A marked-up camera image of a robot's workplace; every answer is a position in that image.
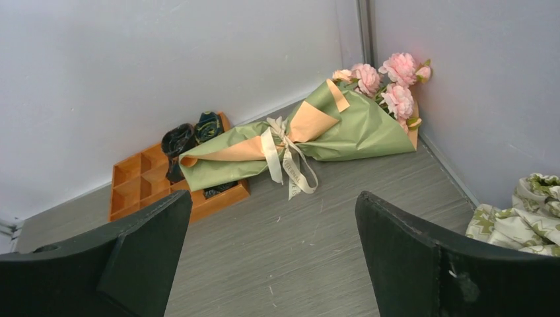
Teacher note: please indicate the pink flower bunch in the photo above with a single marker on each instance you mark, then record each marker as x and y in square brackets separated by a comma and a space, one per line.
[389, 86]

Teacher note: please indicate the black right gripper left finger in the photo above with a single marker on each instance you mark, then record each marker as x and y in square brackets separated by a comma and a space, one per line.
[123, 268]

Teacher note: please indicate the dark rolled cloth back right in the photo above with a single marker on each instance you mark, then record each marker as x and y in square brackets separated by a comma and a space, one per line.
[208, 127]

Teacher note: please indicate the cream green printed cloth bag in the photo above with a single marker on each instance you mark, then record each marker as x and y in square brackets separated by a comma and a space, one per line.
[532, 223]

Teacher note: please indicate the dark rolled cloth back left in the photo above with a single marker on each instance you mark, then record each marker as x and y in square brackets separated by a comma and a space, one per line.
[174, 143]

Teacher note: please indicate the cream printed ribbon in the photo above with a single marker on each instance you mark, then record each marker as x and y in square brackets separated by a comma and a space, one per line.
[282, 155]

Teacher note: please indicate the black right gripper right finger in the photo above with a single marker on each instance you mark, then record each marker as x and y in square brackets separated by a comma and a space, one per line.
[418, 268]

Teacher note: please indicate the dark rolled cloth front right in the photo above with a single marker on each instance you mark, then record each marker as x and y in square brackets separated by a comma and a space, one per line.
[216, 190]

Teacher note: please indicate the dark rolled cloth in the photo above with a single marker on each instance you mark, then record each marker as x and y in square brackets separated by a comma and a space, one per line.
[174, 143]
[216, 190]
[208, 127]

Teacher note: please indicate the green and peach wrapping paper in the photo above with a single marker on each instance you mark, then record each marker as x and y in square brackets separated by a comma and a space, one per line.
[332, 124]

